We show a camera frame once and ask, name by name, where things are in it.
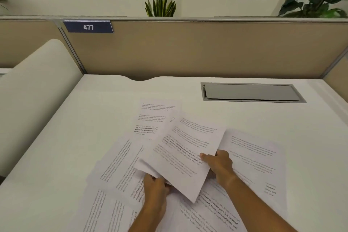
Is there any person's left hand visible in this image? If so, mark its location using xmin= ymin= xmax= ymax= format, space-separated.
xmin=143 ymin=174 xmax=171 ymax=210

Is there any person's right hand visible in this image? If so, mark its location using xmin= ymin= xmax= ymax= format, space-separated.
xmin=200 ymin=149 xmax=238 ymax=187

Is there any white printed paper sheet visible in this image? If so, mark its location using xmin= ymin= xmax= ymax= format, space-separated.
xmin=134 ymin=116 xmax=227 ymax=204

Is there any person's left forearm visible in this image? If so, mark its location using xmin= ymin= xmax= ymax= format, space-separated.
xmin=127 ymin=205 xmax=168 ymax=232

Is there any person's right forearm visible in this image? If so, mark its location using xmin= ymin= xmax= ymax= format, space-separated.
xmin=218 ymin=174 xmax=298 ymax=232

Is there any spread of white printed papers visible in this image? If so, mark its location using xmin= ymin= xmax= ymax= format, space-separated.
xmin=69 ymin=98 xmax=289 ymax=232

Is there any beige desk partition panel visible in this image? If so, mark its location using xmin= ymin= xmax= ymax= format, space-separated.
xmin=322 ymin=55 xmax=348 ymax=96
xmin=63 ymin=18 xmax=348 ymax=80
xmin=0 ymin=19 xmax=82 ymax=70

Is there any white curved side panel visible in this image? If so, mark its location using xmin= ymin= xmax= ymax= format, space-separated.
xmin=0 ymin=39 xmax=84 ymax=185

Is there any blue desk label plate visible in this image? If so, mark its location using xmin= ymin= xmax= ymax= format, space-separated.
xmin=63 ymin=20 xmax=114 ymax=34

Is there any grey desk cable cover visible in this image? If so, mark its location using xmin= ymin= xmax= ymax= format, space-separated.
xmin=200 ymin=82 xmax=307 ymax=104

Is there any grey metal partition post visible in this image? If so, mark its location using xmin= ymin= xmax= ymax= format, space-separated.
xmin=54 ymin=19 xmax=88 ymax=75

